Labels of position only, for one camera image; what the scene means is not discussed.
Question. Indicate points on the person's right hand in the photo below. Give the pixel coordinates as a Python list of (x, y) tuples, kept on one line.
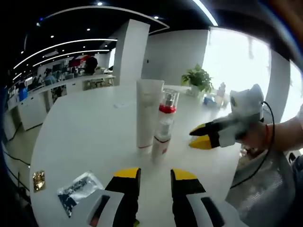
[(255, 139)]

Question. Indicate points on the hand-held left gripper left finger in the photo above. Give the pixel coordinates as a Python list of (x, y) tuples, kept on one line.
[(123, 196)]

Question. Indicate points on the gold foil packet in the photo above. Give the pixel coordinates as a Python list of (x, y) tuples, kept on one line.
[(39, 180)]

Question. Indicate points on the grey mesh chair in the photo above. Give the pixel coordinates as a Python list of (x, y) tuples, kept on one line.
[(260, 189)]

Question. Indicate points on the white red-ringed skincare bottle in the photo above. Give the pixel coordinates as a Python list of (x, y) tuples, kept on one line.
[(168, 106)]

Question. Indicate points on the white skincare tube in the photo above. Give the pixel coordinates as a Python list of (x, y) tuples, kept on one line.
[(146, 118)]

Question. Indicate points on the silver sachet packet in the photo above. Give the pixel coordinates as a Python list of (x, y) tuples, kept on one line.
[(78, 191)]

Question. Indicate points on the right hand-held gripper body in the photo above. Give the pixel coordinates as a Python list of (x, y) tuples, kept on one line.
[(246, 113)]

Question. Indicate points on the blue white box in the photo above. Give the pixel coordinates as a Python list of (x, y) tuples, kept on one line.
[(210, 100)]

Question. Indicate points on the small bottles near plant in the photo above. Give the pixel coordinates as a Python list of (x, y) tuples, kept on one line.
[(222, 93)]

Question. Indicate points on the potted green plant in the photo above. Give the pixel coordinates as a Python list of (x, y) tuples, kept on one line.
[(197, 79)]

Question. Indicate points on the blue storage box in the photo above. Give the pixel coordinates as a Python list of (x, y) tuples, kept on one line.
[(23, 93)]

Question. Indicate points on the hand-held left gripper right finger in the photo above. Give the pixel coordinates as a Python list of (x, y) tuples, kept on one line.
[(189, 198)]

